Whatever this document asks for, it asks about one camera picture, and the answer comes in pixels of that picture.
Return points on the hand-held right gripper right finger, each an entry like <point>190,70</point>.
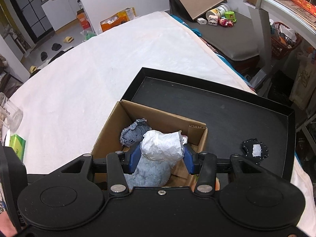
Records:
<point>190,159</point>

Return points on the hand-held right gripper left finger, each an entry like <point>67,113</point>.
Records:
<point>134,159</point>

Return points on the blue fluffy plush toy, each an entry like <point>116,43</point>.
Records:
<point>150,172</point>

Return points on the denim plush toy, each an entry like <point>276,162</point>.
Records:
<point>132,134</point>

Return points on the white paper bundle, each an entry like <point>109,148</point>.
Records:
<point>163,145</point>

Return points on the hamburger plush toy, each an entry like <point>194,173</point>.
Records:
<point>217,184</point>

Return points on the brown cardboard box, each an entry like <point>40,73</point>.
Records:
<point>158,121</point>

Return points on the black shallow tray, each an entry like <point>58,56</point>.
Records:
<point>222,108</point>

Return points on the person's left forearm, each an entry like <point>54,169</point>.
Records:
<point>6,227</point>

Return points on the small shiny packet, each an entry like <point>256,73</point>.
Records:
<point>184,140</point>

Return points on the green tissue pack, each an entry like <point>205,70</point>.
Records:
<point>17,147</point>

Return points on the black felt patch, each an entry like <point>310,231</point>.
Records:
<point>249,148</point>

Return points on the clear glass jar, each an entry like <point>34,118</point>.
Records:
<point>12,113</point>

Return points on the yellow slipper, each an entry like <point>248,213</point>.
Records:
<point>32,69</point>
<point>68,39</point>

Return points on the grey padded bench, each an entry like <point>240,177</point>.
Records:
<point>234,42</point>

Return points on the black slipper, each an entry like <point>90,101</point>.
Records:
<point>44,56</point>
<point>56,47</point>

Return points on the green plastic bag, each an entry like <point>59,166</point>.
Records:
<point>88,35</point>

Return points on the beige tote bag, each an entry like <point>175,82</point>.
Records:
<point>302,84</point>

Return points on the white charger plug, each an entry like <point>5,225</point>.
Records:
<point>201,21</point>

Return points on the small white toy figure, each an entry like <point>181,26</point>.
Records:
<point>212,20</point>

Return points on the small red toy figure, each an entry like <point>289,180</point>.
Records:
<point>226,22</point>

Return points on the orange carton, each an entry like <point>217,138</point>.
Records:
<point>84,21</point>

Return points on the red plastic basket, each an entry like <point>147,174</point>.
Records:
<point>284,44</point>

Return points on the small green toy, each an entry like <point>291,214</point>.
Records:
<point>230,15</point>

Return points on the white green jar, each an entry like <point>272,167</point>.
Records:
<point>217,11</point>

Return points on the white desk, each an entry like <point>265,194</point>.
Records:
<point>261,24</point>

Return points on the white cabinet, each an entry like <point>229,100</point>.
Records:
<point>61,9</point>

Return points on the black grid cabinet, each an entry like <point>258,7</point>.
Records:
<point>27,12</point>

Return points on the brown patterned mat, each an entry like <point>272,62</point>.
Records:
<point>291,3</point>

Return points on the red patterned packet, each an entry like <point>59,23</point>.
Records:
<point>303,5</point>

